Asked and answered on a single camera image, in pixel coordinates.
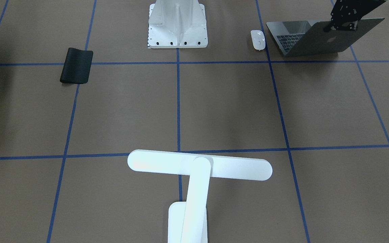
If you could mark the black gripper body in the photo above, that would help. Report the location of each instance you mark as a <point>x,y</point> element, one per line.
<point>345,13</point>

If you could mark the grey laptop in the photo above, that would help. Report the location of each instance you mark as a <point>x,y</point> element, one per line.
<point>310,37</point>

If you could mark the black mouse pad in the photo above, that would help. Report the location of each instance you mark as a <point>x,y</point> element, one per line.
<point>77,65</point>

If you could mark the white computer mouse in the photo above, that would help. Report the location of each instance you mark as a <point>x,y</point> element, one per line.
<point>258,39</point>

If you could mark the white desk lamp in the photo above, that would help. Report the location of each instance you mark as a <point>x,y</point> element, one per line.
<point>187,220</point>

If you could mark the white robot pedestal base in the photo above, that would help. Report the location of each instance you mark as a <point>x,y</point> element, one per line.
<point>177,24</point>

